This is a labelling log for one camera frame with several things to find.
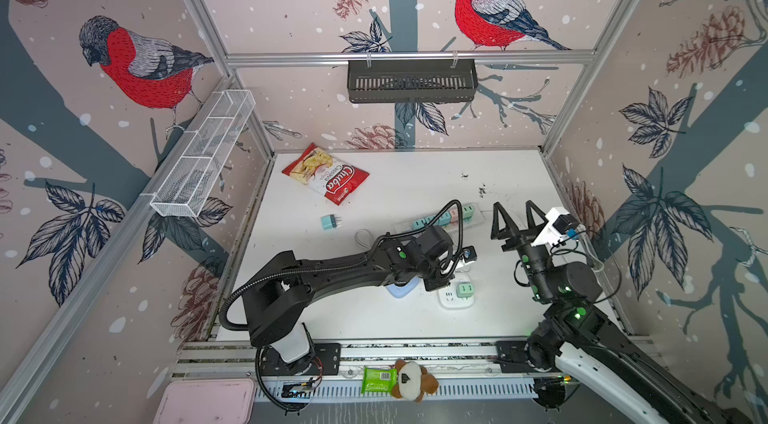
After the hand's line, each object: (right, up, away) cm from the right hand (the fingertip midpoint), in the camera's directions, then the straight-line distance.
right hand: (508, 207), depth 65 cm
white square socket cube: (-10, -27, +16) cm, 33 cm away
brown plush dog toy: (-21, -41, +3) cm, 46 cm away
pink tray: (-68, -44, +1) cm, 81 cm away
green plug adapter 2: (-6, -24, +13) cm, 28 cm away
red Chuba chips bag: (-51, +7, +44) cm, 68 cm away
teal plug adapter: (-48, -8, +33) cm, 58 cm away
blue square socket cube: (-23, -26, +18) cm, 39 cm away
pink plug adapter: (-6, -6, +28) cm, 29 cm away
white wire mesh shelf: (-76, +5, +7) cm, 77 cm away
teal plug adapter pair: (-15, -2, -3) cm, 15 cm away
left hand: (-10, -18, +11) cm, 24 cm away
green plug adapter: (-1, -5, +30) cm, 30 cm away
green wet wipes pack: (-29, -42, +5) cm, 51 cm away
